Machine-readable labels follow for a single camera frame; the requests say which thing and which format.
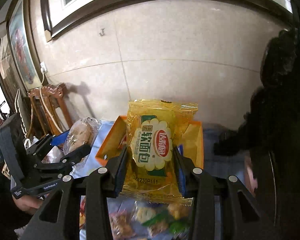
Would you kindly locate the person's left hand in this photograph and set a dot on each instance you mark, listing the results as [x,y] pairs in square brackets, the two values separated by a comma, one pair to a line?
[28,204]

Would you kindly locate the yellow soft bread packet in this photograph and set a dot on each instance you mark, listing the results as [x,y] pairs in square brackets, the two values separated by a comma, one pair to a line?
[154,128]

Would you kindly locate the orange cardboard box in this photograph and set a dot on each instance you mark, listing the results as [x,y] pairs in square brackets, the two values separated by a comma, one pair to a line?
[191,144]

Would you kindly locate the round biscuit packet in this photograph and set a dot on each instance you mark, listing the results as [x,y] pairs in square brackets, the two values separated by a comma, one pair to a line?
[83,131]

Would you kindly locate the dark carved wooden screen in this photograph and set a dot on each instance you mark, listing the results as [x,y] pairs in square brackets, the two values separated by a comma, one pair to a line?
[271,132]

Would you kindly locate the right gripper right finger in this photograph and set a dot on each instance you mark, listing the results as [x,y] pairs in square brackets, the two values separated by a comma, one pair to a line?
[222,208]

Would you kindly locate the white plastic bag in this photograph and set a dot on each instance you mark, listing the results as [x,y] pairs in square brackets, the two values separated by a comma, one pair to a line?
[30,141]

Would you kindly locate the light blue tablecloth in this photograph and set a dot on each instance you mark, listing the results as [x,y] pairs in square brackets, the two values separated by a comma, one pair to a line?
[216,166]

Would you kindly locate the wooden chair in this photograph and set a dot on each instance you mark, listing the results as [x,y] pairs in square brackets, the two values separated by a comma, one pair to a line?
[44,102]

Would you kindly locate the green snack packet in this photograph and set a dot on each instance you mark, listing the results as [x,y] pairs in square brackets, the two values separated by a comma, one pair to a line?
[165,222]

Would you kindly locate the red vase framed painting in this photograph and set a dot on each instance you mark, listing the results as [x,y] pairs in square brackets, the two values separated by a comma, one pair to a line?
[22,45]

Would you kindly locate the wall power outlet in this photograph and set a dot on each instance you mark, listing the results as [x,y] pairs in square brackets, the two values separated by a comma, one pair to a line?
[43,68]

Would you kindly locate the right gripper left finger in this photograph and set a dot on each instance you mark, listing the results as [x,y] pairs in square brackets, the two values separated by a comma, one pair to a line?
[58,217]

